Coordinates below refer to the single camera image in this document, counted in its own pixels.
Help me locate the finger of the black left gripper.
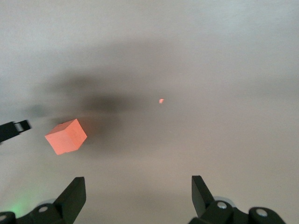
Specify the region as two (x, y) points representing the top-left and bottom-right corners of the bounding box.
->
(0, 119), (32, 143)

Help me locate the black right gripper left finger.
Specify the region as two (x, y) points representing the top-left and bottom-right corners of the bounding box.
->
(0, 176), (87, 224)

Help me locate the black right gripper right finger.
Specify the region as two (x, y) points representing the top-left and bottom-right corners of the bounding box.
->
(188, 175), (287, 224)

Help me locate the orange foam block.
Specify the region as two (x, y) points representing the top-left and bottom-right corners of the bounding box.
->
(44, 118), (88, 156)

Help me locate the large table cover mat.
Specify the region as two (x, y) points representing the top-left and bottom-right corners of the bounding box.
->
(0, 0), (299, 224)

